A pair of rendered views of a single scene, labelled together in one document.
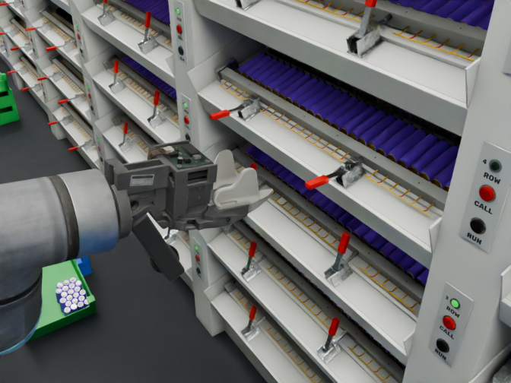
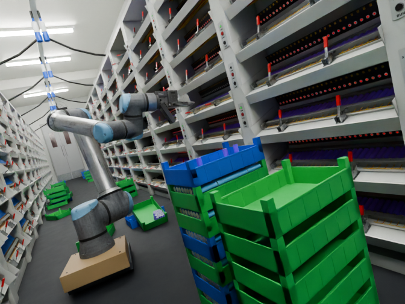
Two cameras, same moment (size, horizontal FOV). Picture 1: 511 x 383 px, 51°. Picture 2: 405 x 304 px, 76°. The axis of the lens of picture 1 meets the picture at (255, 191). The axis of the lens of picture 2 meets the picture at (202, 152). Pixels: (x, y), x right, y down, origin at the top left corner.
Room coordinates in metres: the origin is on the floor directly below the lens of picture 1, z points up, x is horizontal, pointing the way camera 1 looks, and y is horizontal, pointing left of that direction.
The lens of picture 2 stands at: (-0.84, -0.15, 0.65)
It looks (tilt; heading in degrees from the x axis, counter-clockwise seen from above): 6 degrees down; 6
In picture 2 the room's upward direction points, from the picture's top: 15 degrees counter-clockwise
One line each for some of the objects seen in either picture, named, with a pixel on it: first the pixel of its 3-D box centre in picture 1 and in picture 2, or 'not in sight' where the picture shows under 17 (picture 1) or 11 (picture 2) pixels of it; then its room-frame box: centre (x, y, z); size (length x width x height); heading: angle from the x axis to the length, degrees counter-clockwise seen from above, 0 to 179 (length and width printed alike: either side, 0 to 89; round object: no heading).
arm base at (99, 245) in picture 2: not in sight; (95, 242); (0.50, 0.71, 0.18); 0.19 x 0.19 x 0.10
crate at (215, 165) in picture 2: not in sight; (213, 160); (0.07, -0.08, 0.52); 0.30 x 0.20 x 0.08; 128
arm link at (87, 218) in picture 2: not in sight; (89, 218); (0.51, 0.71, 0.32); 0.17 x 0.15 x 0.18; 145
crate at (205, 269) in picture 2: not in sight; (235, 245); (0.07, -0.08, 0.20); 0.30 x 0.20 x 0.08; 128
